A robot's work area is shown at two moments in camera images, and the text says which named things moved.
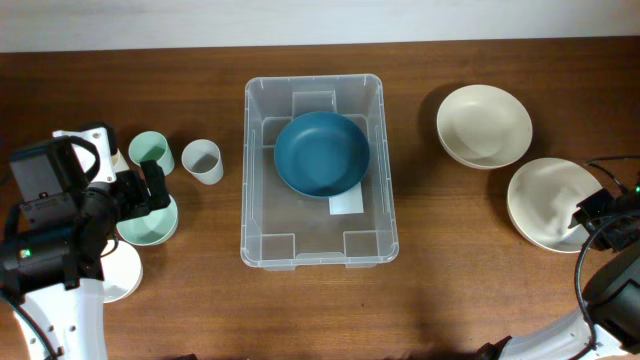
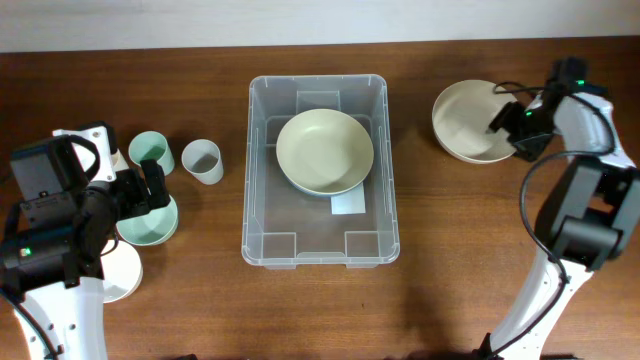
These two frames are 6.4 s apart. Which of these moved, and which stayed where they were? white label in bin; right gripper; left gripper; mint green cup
Moved: right gripper
Stayed: mint green cup; left gripper; white label in bin
